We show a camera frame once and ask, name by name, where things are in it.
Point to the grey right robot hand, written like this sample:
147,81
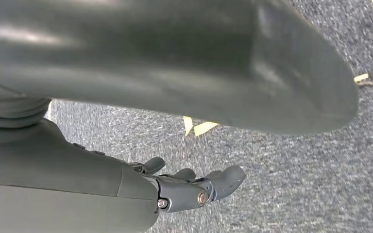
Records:
61,193

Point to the yellow tape scrap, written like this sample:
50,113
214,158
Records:
361,78

